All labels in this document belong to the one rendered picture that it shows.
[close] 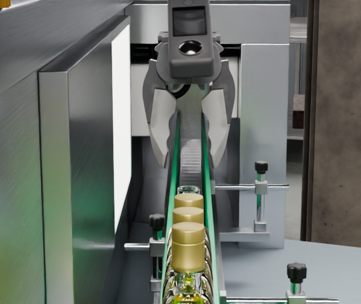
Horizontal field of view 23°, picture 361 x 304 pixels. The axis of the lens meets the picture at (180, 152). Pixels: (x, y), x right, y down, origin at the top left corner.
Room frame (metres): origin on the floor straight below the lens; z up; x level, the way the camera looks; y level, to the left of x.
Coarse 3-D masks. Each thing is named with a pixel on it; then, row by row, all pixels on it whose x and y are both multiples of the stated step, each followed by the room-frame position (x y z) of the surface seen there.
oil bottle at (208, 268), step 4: (204, 256) 0.97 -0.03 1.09; (208, 256) 0.98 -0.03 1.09; (168, 260) 0.97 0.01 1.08; (208, 260) 0.97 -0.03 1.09; (168, 264) 0.96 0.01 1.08; (208, 264) 0.96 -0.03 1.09; (168, 268) 0.95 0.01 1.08; (204, 268) 0.95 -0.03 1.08; (208, 268) 0.95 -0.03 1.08; (212, 268) 0.98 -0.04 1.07; (208, 272) 0.95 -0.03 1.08; (212, 272) 0.96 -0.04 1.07; (212, 276) 0.95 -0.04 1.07; (212, 280) 0.95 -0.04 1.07
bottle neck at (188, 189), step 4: (180, 188) 1.09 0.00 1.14; (184, 188) 1.10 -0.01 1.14; (188, 188) 1.10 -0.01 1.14; (192, 188) 1.10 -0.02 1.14; (196, 188) 1.09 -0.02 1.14; (180, 192) 1.08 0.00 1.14; (184, 192) 1.07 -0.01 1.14; (188, 192) 1.07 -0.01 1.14; (192, 192) 1.07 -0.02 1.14; (196, 192) 1.08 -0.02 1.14
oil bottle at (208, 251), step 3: (171, 243) 1.03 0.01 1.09; (207, 243) 1.03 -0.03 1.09; (168, 246) 1.04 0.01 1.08; (171, 246) 1.02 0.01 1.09; (207, 246) 1.02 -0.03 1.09; (168, 249) 1.02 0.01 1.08; (171, 249) 1.01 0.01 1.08; (207, 249) 1.01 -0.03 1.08; (210, 249) 1.03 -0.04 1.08; (168, 252) 1.01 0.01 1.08; (171, 252) 1.01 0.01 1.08; (207, 252) 1.01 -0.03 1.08; (210, 252) 1.02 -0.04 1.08; (168, 255) 1.01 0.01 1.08; (210, 255) 1.01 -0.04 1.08; (210, 258) 1.01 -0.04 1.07
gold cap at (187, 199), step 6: (174, 198) 0.97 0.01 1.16; (180, 198) 0.96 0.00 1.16; (186, 198) 0.96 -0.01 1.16; (192, 198) 0.96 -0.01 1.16; (198, 198) 0.96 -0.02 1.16; (174, 204) 0.97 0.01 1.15; (180, 204) 0.96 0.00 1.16; (186, 204) 0.96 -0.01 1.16; (192, 204) 0.96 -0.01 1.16; (198, 204) 0.96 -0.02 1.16
